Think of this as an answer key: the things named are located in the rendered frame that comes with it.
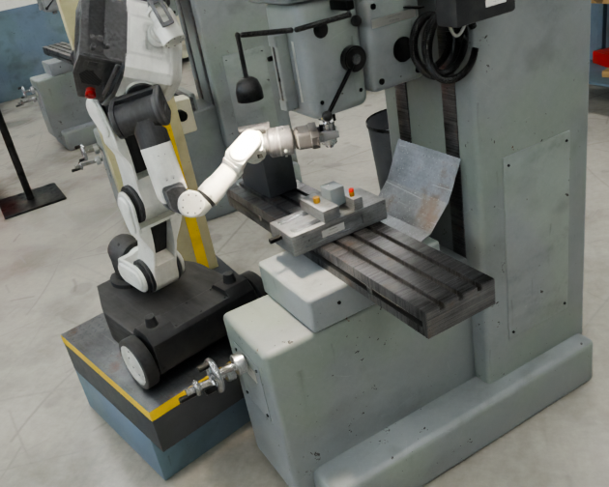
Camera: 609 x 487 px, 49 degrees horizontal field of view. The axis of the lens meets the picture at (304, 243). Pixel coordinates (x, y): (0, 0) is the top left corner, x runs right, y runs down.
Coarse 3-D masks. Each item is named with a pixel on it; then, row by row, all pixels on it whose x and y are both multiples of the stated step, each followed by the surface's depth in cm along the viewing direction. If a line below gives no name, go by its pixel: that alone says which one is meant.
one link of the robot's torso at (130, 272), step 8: (136, 248) 266; (128, 256) 264; (136, 256) 266; (120, 264) 263; (128, 264) 258; (184, 264) 263; (120, 272) 266; (128, 272) 259; (136, 272) 254; (128, 280) 263; (136, 280) 255; (144, 280) 253; (144, 288) 255
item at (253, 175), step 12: (288, 156) 245; (252, 168) 250; (264, 168) 241; (276, 168) 244; (288, 168) 247; (252, 180) 255; (264, 180) 245; (276, 180) 246; (288, 180) 248; (264, 192) 250; (276, 192) 247
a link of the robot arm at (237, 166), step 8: (240, 136) 194; (248, 136) 194; (256, 136) 194; (232, 144) 194; (240, 144) 193; (248, 144) 193; (256, 144) 193; (232, 152) 193; (240, 152) 193; (248, 152) 193; (224, 160) 195; (232, 160) 193; (240, 160) 192; (232, 168) 194; (240, 168) 194; (240, 176) 198
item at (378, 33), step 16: (368, 0) 179; (384, 0) 181; (400, 0) 183; (416, 0) 186; (368, 16) 180; (384, 16) 182; (400, 16) 185; (416, 16) 187; (368, 32) 182; (384, 32) 184; (400, 32) 186; (368, 48) 184; (384, 48) 186; (400, 48) 188; (368, 64) 186; (384, 64) 187; (400, 64) 190; (368, 80) 189; (384, 80) 188; (400, 80) 192
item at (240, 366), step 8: (208, 360) 205; (232, 360) 210; (240, 360) 208; (200, 368) 203; (208, 368) 210; (216, 368) 202; (224, 368) 208; (232, 368) 209; (240, 368) 207; (208, 376) 211; (216, 376) 202; (216, 384) 208; (208, 392) 207
